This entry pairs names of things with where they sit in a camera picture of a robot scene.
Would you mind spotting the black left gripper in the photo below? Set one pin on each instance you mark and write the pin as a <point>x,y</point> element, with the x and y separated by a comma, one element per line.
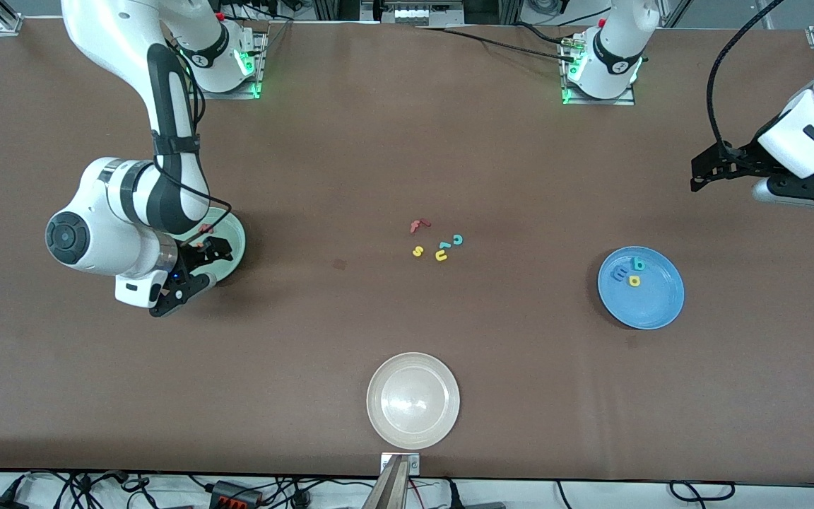
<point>743,160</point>

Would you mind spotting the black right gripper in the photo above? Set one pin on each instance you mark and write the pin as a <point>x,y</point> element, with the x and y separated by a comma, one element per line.
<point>197,259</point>

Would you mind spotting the blue letter m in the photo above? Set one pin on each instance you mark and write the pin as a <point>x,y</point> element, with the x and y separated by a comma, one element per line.
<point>620,273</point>

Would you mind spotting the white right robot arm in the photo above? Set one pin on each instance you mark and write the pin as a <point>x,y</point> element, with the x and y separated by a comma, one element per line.
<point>110,247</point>

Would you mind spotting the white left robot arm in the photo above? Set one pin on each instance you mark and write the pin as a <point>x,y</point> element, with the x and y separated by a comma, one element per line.
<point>615,71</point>

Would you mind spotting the green plate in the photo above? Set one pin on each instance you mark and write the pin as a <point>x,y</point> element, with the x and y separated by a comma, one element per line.
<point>237,237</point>

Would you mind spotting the blue plate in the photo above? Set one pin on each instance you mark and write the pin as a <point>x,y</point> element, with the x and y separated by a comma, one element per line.
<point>651,304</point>

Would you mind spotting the black orange power strip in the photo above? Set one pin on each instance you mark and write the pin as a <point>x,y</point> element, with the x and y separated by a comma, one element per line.
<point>227,491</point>

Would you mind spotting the beige plate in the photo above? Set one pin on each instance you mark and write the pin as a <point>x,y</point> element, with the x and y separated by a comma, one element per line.
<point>414,399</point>

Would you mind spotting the grey control box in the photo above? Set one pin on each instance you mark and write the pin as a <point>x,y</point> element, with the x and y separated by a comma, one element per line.
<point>414,14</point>

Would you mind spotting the black power adapter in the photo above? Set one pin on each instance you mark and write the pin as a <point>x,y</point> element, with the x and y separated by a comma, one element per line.
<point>1,503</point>

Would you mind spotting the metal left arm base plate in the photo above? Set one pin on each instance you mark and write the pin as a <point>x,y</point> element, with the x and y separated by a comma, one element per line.
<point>626,102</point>

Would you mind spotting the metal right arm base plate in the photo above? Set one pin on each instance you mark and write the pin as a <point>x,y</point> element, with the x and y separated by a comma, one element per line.
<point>237,95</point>

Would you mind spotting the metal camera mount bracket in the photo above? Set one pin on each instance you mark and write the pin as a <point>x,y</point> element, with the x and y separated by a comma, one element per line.
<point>414,464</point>

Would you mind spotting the grey camera pole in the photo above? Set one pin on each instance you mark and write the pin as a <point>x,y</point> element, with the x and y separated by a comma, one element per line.
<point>387,491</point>

